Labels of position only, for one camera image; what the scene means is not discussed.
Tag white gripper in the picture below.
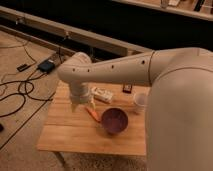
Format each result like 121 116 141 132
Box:
70 93 95 112

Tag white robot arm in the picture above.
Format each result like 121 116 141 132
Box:
58 48 213 171

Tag orange toy carrot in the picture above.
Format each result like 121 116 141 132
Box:
85 107 100 122

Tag purple bowl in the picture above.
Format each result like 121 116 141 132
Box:
101 108 128 134

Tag wooden table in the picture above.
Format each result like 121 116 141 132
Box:
37 82 149 163

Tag small dark block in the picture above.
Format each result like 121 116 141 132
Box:
122 84 132 93

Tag black power adapter box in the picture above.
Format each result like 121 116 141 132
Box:
37 60 55 73

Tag small black device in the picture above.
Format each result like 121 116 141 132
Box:
17 64 30 72

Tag black floor cables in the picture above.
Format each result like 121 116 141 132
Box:
0 36 69 151

